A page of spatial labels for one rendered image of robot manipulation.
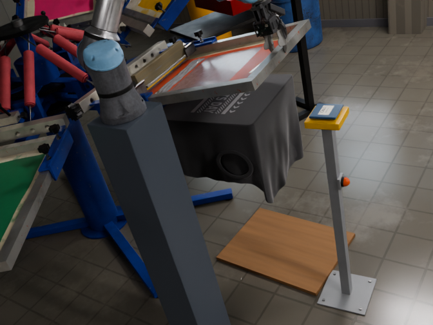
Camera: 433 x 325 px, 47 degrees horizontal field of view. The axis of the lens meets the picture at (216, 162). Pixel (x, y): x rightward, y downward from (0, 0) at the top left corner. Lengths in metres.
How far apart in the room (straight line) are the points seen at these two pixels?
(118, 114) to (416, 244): 1.69
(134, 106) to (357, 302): 1.40
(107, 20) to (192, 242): 0.85
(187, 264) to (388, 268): 1.07
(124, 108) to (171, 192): 0.36
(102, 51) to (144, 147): 0.32
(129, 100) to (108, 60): 0.14
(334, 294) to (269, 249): 0.45
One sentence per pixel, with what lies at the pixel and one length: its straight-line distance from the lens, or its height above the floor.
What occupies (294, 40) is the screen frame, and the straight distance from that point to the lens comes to 2.03.
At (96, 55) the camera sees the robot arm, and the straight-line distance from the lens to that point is 1.53.
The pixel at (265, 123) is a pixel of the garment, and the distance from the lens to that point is 1.99.
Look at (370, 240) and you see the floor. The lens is 2.70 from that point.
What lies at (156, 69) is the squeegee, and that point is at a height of 1.10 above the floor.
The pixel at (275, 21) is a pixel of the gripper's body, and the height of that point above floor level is 1.27.
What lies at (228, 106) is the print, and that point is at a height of 0.95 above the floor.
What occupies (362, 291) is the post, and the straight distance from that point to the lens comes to 2.46.
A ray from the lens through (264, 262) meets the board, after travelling 2.63.
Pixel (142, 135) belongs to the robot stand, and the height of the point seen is 1.15.
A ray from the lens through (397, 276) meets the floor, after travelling 2.53.
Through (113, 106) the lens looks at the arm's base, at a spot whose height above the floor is 1.26.
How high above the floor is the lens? 1.85
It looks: 32 degrees down
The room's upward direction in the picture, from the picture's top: 15 degrees counter-clockwise
